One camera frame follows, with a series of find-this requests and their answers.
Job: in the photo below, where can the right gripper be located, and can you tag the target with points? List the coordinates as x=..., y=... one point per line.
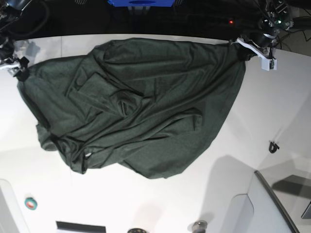
x=7, y=55

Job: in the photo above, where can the black round dial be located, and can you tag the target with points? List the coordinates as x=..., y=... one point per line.
x=136, y=230

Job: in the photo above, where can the blue box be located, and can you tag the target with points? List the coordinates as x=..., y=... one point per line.
x=133, y=3

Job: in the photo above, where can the small black clip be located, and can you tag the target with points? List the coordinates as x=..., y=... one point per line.
x=273, y=147

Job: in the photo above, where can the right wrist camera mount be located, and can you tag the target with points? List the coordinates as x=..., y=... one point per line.
x=12, y=68

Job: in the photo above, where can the round metal knob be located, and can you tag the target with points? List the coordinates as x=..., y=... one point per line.
x=199, y=227

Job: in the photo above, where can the dark green t-shirt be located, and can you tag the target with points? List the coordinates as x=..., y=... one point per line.
x=152, y=106

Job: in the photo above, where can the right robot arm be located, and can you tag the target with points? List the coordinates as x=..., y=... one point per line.
x=10, y=12

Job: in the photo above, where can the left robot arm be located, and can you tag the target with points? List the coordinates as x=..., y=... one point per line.
x=273, y=24

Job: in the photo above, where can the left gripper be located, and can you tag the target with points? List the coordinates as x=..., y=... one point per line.
x=260, y=39

